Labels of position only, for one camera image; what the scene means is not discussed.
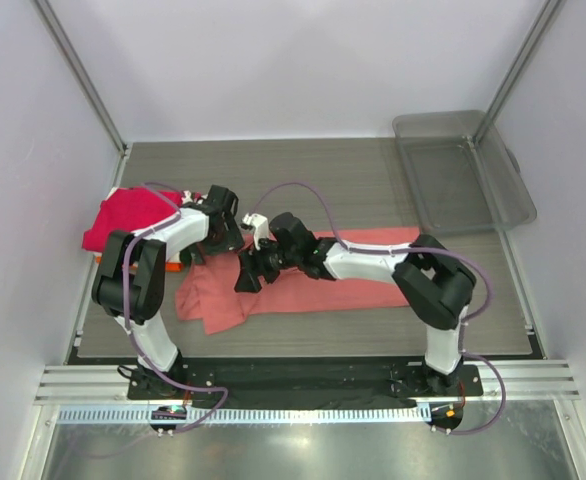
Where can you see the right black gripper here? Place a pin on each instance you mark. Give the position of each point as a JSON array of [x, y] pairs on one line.
[[252, 267]]

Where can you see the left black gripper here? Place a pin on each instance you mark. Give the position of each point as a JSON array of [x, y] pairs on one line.
[[231, 241]]

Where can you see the salmon pink t shirt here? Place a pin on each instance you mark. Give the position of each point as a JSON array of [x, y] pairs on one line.
[[207, 293]]

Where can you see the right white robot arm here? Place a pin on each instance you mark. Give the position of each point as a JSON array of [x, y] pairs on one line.
[[437, 287]]

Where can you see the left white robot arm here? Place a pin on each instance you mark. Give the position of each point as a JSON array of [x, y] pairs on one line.
[[130, 281]]

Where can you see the magenta folded t shirt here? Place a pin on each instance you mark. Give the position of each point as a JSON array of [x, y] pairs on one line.
[[130, 209]]

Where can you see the clear plastic bin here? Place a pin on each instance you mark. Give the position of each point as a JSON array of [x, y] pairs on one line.
[[462, 177]]

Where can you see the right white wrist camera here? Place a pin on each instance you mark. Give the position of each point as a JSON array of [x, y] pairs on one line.
[[259, 226]]

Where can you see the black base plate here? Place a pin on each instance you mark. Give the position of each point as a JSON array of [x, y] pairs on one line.
[[325, 383]]

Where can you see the slotted white cable duct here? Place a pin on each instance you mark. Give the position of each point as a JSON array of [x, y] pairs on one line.
[[173, 414]]

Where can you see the aluminium frame rail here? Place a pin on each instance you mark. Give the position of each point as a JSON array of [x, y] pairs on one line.
[[81, 384]]

